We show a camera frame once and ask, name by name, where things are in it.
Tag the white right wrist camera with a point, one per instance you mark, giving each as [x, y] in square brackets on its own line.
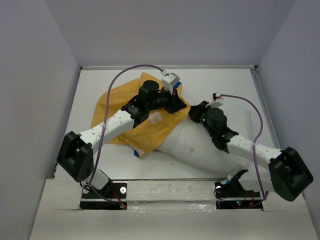
[217, 100]

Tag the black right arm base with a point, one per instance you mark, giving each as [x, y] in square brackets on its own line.
[232, 196]

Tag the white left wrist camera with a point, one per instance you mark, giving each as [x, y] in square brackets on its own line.
[169, 81]

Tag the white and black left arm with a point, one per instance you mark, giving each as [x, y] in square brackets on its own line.
[76, 154]

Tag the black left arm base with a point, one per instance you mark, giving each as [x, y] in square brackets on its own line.
[105, 197]

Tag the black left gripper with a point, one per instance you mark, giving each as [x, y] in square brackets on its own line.
[175, 104]

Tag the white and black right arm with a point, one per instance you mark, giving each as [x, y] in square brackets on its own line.
[288, 173]

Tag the white front board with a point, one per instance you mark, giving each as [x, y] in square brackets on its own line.
[59, 218]

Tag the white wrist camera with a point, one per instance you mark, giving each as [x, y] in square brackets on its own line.
[217, 100]
[169, 81]

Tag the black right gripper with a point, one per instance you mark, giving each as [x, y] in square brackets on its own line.
[201, 107]

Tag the yellow pillowcase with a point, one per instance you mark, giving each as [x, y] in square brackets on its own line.
[151, 133]

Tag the white pillow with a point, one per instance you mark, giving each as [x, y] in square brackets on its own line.
[190, 143]

